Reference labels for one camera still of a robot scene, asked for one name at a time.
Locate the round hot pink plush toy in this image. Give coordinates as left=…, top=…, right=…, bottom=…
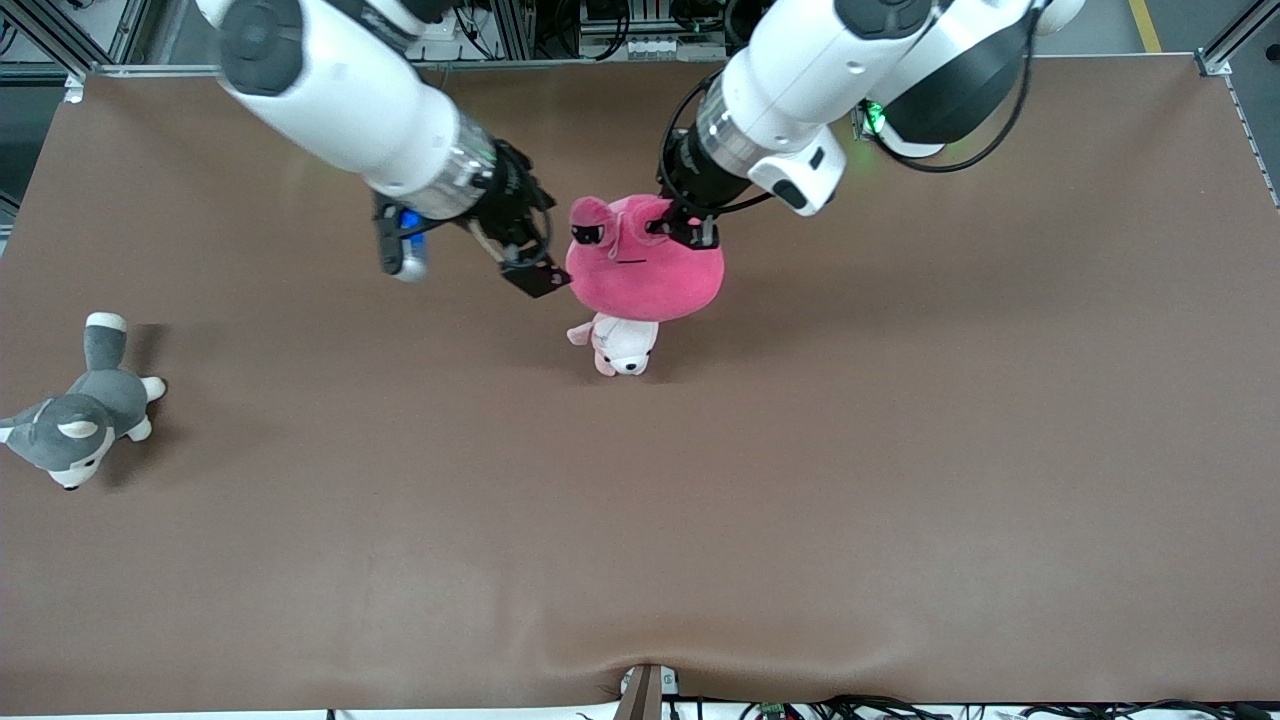
left=565, top=194, right=726, bottom=323

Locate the pale pink dog plush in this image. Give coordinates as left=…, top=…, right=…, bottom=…
left=566, top=312, right=661, bottom=379

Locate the white terminal block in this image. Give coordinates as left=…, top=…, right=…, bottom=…
left=620, top=36, right=707, bottom=59

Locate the white power strip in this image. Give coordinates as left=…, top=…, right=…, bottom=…
left=415, top=8, right=493, bottom=46

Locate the grey white husky plush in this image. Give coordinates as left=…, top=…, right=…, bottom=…
left=0, top=312, right=168, bottom=491

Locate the aluminium frame post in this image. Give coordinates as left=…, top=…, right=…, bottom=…
left=488, top=0, right=536, bottom=61

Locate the silver table edge rail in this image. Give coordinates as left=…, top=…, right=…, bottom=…
left=0, top=55, right=1216, bottom=79

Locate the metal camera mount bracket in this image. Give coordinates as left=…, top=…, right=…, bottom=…
left=613, top=663, right=681, bottom=720

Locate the aluminium corner frame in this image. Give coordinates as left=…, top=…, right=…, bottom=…
left=1195, top=0, right=1280, bottom=76
left=0, top=0, right=151, bottom=71

